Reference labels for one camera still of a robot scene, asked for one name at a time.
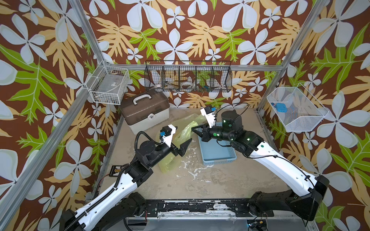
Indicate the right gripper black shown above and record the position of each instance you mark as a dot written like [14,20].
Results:
[205,135]

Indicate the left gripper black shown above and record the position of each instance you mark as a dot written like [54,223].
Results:
[179,151]

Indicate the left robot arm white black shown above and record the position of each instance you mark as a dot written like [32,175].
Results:
[148,153]

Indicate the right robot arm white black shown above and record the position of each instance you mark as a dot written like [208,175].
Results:
[306,191]

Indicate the light blue plastic basket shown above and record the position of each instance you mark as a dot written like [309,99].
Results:
[214,153]

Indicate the brown lidded storage box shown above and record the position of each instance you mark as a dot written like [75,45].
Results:
[145,110]

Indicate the terminal block board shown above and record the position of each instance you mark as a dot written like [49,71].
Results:
[116,169]

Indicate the blue object in mesh basket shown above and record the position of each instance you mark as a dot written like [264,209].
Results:
[281,108]

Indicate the white mesh basket right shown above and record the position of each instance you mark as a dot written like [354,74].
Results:
[305,111]

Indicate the small circuit board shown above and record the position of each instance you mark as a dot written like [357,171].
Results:
[257,225]

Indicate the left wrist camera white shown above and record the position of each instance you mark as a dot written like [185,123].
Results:
[166,134]

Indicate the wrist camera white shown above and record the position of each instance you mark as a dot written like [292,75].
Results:
[166,134]
[210,114]

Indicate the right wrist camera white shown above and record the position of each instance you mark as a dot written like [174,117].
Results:
[210,114]

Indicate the black wire basket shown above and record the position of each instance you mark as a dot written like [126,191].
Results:
[188,76]

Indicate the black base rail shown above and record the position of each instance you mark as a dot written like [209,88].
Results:
[237,207]

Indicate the white wire basket left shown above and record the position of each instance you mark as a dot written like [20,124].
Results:
[108,83]

